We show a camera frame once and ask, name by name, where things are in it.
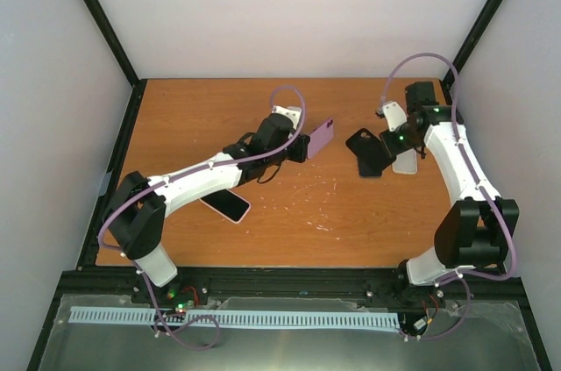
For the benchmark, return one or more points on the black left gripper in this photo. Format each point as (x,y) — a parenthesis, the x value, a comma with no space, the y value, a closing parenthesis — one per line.
(299,154)

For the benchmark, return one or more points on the black smartphone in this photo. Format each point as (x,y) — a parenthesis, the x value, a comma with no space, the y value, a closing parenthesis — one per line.
(320,138)

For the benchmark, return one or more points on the black phone case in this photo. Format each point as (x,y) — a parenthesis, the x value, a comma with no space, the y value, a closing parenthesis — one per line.
(372,156)

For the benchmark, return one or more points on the pink cased smartphone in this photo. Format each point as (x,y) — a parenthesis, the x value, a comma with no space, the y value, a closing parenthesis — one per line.
(227,204)

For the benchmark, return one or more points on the white phone case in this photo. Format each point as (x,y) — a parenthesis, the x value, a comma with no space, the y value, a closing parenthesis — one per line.
(405,163)

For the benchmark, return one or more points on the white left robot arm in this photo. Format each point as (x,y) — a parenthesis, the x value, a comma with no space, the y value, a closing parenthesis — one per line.
(136,213)

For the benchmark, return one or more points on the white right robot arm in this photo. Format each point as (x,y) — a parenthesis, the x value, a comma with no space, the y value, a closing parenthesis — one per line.
(477,232)

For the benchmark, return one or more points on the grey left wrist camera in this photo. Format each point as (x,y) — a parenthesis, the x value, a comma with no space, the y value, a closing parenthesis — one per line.
(293,113)

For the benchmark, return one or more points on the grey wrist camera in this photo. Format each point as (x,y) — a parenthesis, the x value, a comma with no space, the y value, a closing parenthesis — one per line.
(394,114)
(293,113)

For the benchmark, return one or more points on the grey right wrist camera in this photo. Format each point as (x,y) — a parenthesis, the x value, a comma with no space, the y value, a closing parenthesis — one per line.
(394,114)

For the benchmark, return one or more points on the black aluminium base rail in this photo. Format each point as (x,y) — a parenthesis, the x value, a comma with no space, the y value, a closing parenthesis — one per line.
(370,287)

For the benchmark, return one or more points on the light blue cable duct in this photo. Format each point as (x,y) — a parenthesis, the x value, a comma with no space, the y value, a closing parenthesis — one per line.
(239,319)

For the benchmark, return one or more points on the black frame post right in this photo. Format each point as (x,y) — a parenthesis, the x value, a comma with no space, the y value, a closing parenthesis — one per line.
(479,26)

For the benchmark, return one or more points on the black frame post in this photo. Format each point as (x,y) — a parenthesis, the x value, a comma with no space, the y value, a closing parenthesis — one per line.
(105,27)
(479,26)

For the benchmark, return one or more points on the black frame post left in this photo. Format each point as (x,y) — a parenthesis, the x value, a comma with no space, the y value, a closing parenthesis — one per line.
(105,27)

